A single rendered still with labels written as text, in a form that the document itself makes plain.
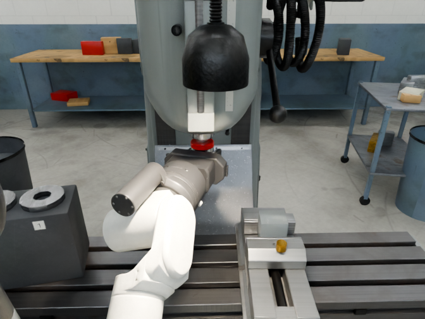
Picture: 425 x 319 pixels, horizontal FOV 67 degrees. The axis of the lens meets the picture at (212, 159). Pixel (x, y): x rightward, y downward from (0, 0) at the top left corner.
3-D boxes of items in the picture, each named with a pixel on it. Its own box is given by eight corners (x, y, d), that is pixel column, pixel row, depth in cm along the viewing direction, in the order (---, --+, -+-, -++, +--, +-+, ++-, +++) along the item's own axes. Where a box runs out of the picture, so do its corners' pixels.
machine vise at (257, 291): (322, 344, 61) (332, 304, 56) (244, 343, 61) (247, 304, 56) (286, 226, 92) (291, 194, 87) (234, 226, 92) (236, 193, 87)
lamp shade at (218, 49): (206, 95, 31) (205, 26, 28) (171, 81, 36) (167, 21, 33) (262, 85, 34) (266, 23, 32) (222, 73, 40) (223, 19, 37)
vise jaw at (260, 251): (305, 269, 68) (308, 255, 66) (247, 269, 68) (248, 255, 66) (299, 249, 73) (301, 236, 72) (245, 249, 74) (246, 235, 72)
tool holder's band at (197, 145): (212, 140, 66) (212, 135, 66) (215, 149, 62) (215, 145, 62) (190, 141, 66) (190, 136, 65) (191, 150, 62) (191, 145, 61)
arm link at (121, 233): (207, 212, 52) (181, 260, 42) (154, 221, 56) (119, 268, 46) (179, 150, 48) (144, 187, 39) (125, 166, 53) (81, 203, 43)
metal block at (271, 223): (285, 245, 73) (288, 224, 70) (259, 245, 73) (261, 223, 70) (281, 230, 78) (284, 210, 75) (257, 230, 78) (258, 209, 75)
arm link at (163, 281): (198, 206, 47) (190, 304, 39) (150, 216, 51) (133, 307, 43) (174, 185, 43) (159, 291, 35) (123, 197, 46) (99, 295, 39)
